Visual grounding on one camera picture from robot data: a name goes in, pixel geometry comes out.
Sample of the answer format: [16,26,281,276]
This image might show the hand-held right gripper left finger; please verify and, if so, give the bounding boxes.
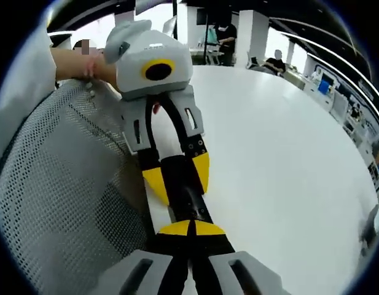
[96,219,193,295]

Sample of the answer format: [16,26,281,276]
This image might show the white square column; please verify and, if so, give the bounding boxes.
[236,9,270,68]

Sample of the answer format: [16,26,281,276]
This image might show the grey mesh laundry basket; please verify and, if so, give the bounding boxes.
[0,78,157,295]

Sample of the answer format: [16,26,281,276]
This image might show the person's left hand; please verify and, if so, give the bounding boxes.
[81,52,120,90]

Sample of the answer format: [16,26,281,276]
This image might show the dark grey object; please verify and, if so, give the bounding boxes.
[359,203,379,256]

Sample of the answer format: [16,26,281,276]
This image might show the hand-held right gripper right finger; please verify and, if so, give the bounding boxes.
[191,219,292,295]

